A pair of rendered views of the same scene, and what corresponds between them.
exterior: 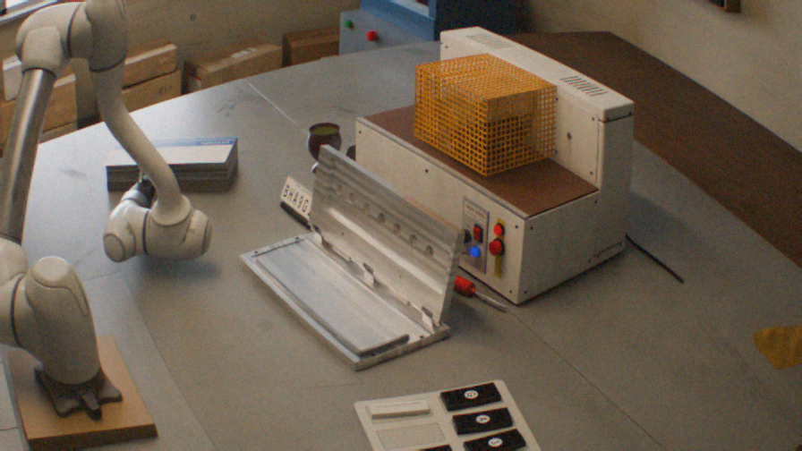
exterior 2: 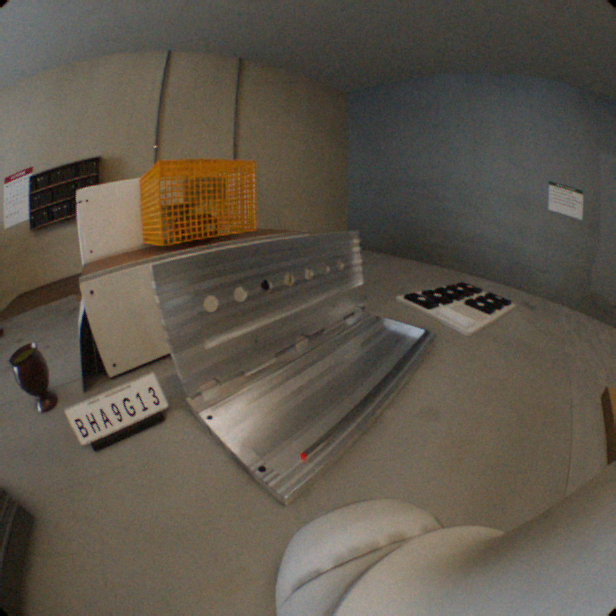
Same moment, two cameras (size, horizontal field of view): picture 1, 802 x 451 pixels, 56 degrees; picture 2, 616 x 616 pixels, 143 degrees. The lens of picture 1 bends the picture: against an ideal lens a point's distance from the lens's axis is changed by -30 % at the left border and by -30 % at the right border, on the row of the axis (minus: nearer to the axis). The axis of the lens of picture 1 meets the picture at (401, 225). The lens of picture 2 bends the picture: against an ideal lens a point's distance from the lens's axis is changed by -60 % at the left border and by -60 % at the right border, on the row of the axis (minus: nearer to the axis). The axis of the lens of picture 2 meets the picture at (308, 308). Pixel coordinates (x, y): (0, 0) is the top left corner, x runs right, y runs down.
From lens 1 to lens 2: 2.06 m
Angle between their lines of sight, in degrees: 89
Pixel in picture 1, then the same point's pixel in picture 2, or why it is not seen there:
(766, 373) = not seen: hidden behind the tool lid
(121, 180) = not seen: outside the picture
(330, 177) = (191, 299)
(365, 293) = (330, 347)
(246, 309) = (415, 448)
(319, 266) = (283, 386)
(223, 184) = (23, 516)
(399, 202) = (302, 246)
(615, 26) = (21, 287)
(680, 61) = (64, 271)
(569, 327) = not seen: hidden behind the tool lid
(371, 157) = (119, 309)
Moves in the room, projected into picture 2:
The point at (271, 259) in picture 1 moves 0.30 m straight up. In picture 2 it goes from (280, 442) to (264, 133)
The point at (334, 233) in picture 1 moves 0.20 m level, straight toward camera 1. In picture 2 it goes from (242, 355) to (369, 336)
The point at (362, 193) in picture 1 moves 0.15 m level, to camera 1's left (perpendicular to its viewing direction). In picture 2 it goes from (254, 274) to (256, 315)
